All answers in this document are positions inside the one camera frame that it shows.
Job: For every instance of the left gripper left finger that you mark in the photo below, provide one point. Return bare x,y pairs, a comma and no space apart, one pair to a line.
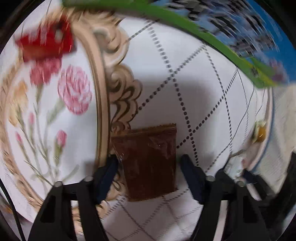
104,178

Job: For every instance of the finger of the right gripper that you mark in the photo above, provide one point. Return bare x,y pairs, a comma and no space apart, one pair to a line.
249,177

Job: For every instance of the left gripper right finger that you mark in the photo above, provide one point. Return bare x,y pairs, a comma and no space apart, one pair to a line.
195,178

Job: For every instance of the brown snack packet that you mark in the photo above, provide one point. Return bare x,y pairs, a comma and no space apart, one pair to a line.
148,158

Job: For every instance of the white red snack packet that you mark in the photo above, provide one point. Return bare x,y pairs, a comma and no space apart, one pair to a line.
235,164

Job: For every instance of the white knit blanket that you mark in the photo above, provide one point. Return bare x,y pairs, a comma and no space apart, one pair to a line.
275,160

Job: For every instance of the cardboard milk box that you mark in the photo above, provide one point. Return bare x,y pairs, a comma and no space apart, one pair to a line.
242,31

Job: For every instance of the small red triangular packet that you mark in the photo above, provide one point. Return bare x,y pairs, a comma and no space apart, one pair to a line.
52,39

